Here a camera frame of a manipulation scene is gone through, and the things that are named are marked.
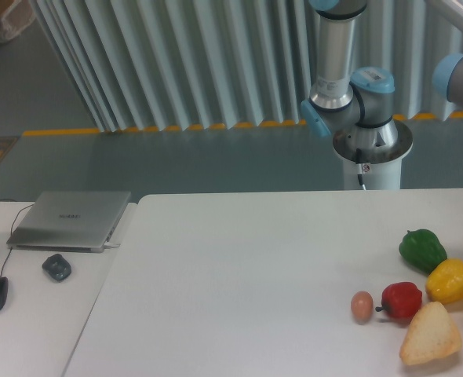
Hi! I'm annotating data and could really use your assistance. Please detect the yellow bell pepper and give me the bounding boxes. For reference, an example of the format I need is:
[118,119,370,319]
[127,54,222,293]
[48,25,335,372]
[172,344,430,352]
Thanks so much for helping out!
[425,258,463,305]

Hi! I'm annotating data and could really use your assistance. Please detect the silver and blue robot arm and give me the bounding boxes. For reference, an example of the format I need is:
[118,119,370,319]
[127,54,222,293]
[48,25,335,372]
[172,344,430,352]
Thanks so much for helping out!
[301,1,463,191]

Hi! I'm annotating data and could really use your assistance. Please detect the green bell pepper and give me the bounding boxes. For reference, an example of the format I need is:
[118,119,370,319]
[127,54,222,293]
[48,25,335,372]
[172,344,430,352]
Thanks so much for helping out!
[399,229,448,275]

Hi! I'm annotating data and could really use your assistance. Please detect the red bell pepper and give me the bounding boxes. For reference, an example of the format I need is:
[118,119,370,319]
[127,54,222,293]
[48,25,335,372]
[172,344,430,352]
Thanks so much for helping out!
[375,282,423,320]

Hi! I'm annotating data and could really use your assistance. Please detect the bread slice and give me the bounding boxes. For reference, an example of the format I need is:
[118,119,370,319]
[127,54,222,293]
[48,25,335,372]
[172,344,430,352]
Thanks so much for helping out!
[399,302,462,366]

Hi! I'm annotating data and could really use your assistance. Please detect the brown egg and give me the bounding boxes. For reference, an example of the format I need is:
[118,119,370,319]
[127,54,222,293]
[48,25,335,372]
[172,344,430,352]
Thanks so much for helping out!
[351,291,374,324]

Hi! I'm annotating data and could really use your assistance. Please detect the white folding partition screen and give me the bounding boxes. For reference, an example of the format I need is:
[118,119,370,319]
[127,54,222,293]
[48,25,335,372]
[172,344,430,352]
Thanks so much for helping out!
[31,1,463,132]

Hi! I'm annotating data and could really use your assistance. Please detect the silver closed laptop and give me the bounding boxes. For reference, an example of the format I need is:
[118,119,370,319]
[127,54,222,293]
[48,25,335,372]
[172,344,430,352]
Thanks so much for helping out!
[6,191,131,253]

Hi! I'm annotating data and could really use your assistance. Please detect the dark grey controller device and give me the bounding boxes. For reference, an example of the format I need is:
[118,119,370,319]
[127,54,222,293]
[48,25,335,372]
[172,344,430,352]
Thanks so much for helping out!
[42,254,72,283]

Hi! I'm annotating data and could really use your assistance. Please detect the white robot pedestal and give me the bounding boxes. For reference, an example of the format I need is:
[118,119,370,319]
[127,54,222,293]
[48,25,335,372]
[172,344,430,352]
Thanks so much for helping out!
[333,119,413,190]

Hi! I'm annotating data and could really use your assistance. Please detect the black mouse cable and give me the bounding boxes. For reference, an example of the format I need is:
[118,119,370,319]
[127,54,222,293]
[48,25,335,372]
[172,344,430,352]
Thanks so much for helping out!
[0,199,36,279]

